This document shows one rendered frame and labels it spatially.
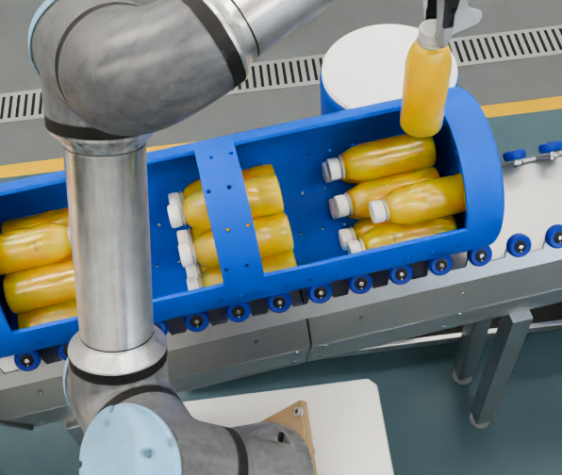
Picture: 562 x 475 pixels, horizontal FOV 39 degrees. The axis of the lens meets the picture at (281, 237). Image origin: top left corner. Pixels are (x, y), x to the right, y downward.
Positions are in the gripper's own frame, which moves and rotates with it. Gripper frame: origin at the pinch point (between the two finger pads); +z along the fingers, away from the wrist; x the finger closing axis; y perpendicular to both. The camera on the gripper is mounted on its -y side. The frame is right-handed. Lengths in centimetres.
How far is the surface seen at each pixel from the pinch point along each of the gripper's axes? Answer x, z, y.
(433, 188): -5.4, 29.7, 1.3
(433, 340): 13, 128, 18
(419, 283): -11, 50, -1
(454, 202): -8.0, 31.2, 4.1
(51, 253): -4, 28, -62
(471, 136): -4.1, 19.9, 6.9
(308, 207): 7.2, 45.0, -17.5
